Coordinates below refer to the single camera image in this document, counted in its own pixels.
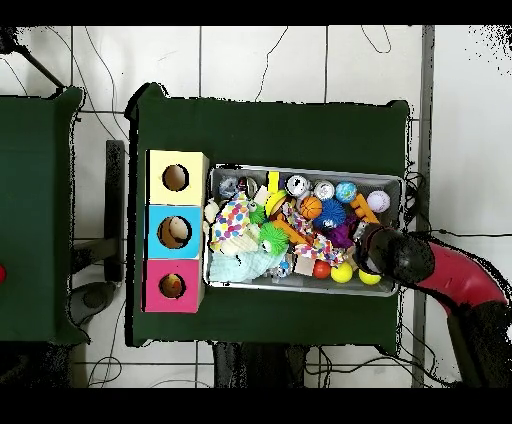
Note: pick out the green spiky ball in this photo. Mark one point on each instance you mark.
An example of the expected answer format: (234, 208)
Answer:
(257, 214)
(273, 238)

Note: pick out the colourful patterned cloth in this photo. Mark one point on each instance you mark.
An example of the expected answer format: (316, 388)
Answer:
(320, 250)
(230, 224)

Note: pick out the mint green waffle cloth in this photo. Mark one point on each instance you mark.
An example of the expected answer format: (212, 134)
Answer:
(244, 268)

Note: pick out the blue fuzzy ball with eyes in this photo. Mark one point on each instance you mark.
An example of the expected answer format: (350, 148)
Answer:
(332, 214)

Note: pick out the purple spiky ball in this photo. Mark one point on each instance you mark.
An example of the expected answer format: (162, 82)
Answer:
(342, 236)

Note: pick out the yellow plush duck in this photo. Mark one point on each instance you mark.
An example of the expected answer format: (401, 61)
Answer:
(172, 286)

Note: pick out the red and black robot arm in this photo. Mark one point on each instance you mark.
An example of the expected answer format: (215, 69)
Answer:
(456, 276)

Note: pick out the wooden box with three holes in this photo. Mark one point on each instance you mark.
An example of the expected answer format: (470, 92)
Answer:
(178, 204)

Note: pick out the yellow plastic block toy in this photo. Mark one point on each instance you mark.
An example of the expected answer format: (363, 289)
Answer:
(274, 192)

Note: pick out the small orange plastic block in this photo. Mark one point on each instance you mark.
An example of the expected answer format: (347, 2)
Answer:
(290, 232)

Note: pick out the silver metal can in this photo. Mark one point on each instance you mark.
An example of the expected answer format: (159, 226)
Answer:
(298, 186)

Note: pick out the small orange basketball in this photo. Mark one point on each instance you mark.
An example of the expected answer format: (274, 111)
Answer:
(310, 208)

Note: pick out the wooden cube block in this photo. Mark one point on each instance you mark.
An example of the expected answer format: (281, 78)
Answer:
(304, 266)

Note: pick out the dark green table cloth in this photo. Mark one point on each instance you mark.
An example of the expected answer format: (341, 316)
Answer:
(272, 128)
(40, 160)

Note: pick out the orange red ball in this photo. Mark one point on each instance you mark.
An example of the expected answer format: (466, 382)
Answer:
(322, 270)

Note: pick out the globe print ball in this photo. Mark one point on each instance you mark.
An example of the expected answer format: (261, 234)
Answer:
(347, 192)

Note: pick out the yellow ball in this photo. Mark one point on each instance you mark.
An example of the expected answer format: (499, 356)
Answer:
(369, 278)
(342, 274)

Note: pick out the orange plastic block toy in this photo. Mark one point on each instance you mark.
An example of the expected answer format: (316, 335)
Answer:
(365, 208)

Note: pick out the white baseball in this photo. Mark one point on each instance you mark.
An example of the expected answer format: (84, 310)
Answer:
(379, 201)

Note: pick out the black tripod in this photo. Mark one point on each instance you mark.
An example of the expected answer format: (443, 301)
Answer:
(6, 40)

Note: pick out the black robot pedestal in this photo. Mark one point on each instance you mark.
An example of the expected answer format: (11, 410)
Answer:
(264, 368)

